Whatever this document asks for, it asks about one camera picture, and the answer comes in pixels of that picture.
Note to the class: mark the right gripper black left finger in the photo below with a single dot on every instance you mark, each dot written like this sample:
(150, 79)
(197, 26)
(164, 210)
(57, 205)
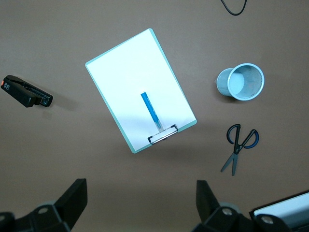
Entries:
(70, 203)

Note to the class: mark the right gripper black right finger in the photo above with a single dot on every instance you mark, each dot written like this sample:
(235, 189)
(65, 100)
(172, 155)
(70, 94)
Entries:
(210, 207)

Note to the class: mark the blue marker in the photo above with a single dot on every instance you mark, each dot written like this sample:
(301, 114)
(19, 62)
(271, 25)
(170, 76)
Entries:
(148, 106)

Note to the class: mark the black blue scissors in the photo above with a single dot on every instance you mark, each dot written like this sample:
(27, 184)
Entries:
(237, 147)

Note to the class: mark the black paper tray stack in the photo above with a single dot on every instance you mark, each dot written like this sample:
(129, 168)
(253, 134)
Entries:
(289, 205)

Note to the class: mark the mint green clipboard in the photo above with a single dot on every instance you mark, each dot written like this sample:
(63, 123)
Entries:
(133, 149)

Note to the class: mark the black stapler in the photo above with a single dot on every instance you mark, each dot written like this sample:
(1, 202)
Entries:
(21, 94)

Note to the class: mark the blue mesh pen cup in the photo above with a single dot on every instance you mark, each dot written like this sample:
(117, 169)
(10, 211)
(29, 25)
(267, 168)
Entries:
(223, 82)

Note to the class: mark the white paper sheet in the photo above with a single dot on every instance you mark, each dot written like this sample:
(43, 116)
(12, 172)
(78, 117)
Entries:
(135, 79)

